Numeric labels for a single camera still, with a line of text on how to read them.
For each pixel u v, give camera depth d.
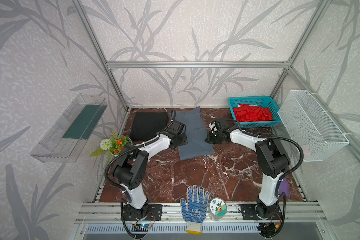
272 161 0.51
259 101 1.16
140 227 0.72
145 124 1.08
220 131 0.78
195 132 1.14
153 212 0.74
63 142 0.64
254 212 0.73
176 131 0.74
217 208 0.68
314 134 0.63
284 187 0.81
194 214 0.73
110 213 0.75
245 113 1.09
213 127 0.89
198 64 0.95
